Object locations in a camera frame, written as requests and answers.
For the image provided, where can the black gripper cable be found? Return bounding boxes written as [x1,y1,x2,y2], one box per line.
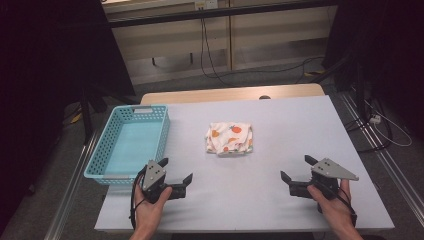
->
[128,166,148,230]
[318,194,359,228]

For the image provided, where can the black tripod stand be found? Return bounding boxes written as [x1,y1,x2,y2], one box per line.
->
[78,81,142,145]

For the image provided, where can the black floor cable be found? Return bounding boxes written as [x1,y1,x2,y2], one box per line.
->
[229,55,326,85]

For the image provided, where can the black hanging cable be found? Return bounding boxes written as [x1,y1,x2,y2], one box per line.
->
[199,17,223,82]
[202,18,234,86]

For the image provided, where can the person's left hand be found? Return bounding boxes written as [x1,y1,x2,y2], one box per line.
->
[132,185,174,233]

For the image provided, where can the black cable bundle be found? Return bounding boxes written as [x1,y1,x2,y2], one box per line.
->
[343,87,395,154]

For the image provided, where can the white wall outlet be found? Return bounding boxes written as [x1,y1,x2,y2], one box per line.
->
[194,0,219,11]

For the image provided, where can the aluminium floor rail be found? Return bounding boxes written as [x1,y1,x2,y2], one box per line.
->
[42,131,100,240]
[337,91,424,219]

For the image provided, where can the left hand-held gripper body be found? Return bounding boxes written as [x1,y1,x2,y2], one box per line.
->
[134,159,172,205]

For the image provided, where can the white fruit-print cloth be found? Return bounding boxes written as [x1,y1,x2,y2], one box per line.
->
[204,121,254,157]

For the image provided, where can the person's right hand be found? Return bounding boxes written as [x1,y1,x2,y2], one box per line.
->
[306,179,358,231]

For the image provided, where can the light wooden table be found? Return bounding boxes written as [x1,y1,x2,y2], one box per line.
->
[140,83,326,105]

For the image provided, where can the black curtain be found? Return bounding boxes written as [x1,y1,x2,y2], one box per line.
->
[321,0,424,141]
[0,0,136,231]

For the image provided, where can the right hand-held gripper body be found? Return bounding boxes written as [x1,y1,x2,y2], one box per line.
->
[310,158,360,201]

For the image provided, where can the light blue perforated plastic basket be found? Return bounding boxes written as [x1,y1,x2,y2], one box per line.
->
[83,104,171,186]

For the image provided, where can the white cable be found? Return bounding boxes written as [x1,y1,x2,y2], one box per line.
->
[363,98,413,148]

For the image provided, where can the beige wooden cabinet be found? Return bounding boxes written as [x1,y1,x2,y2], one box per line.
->
[101,0,338,86]

